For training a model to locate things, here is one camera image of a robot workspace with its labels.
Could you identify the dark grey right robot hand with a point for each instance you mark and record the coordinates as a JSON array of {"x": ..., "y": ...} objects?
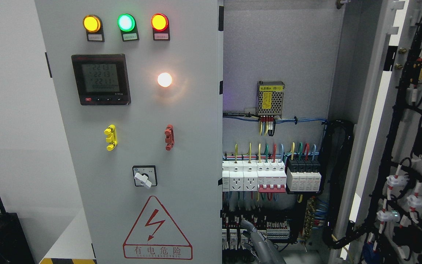
[{"x": 262, "y": 249}]

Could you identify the grey cabinet door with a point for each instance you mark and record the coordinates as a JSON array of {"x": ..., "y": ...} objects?
[
  {"x": 379, "y": 205},
  {"x": 188, "y": 174}
]

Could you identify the black relay terminal row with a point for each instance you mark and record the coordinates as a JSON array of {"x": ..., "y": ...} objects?
[{"x": 233, "y": 238}]

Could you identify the brass ground terminal bar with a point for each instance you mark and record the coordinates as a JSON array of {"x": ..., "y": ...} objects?
[{"x": 308, "y": 219}]

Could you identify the red lever circuit breaker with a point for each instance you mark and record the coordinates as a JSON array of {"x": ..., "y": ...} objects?
[{"x": 271, "y": 177}]

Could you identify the black white surge protector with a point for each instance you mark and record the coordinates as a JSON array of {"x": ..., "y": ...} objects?
[{"x": 303, "y": 175}]

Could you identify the red electric hazard warning sticker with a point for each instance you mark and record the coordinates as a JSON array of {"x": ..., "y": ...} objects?
[{"x": 155, "y": 235}]

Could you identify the metal mesh power supply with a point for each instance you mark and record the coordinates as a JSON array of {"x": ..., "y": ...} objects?
[{"x": 270, "y": 98}]

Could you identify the white glowing pilot lamp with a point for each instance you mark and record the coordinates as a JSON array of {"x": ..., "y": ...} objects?
[{"x": 164, "y": 79}]

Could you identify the black digital power meter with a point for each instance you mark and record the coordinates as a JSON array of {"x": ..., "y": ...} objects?
[{"x": 101, "y": 79}]

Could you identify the red indicator lamp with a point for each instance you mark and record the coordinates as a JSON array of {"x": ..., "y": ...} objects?
[{"x": 160, "y": 27}]

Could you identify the black box at lower left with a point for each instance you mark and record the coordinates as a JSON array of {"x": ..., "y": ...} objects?
[{"x": 14, "y": 247}]

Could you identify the green indicator lamp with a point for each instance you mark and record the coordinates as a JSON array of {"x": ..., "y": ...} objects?
[{"x": 128, "y": 27}]

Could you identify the yellow indicator lamp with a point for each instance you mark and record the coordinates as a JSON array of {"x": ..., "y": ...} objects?
[{"x": 94, "y": 28}]

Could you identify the white DIN rail socket row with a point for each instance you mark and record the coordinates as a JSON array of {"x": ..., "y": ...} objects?
[{"x": 239, "y": 176}]

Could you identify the red terminal post block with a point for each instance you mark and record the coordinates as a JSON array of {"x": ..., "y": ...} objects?
[{"x": 169, "y": 137}]

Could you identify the yellow terminal post block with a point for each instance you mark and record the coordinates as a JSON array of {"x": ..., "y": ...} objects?
[{"x": 111, "y": 137}]

